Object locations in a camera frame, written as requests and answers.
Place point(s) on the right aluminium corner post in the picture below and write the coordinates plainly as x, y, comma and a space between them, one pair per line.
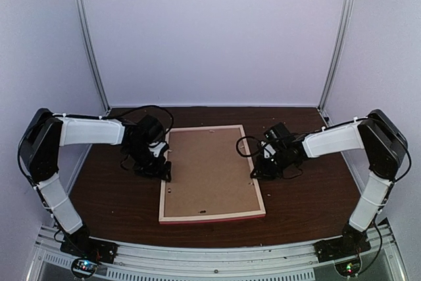
346, 12

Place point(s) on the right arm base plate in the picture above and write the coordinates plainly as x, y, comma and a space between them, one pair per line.
340, 247

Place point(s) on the right round controller board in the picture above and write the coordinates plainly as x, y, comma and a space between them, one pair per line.
348, 268

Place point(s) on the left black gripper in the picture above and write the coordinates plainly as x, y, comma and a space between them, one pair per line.
158, 170

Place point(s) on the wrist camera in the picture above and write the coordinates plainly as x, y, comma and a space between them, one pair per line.
150, 129
277, 132

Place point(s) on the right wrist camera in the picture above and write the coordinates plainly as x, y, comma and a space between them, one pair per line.
277, 132

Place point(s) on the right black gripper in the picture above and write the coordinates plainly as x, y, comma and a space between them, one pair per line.
264, 172

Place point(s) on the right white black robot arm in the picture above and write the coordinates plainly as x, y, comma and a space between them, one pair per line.
384, 145

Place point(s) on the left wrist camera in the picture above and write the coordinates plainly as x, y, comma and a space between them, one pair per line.
150, 129

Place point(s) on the round controller board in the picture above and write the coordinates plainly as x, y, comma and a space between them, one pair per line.
348, 268
83, 268

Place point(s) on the aluminium corner post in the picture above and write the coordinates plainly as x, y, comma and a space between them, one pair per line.
90, 53
346, 12

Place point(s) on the left aluminium corner post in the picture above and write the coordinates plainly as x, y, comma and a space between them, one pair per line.
90, 53

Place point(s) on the left round controller board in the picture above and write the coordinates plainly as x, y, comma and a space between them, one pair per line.
83, 268

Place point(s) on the light wooden picture frame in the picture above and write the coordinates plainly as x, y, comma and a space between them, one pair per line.
162, 212

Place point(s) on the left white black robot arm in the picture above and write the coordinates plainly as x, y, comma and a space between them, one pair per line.
38, 157

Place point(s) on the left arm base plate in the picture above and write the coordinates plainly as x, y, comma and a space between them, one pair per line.
89, 249

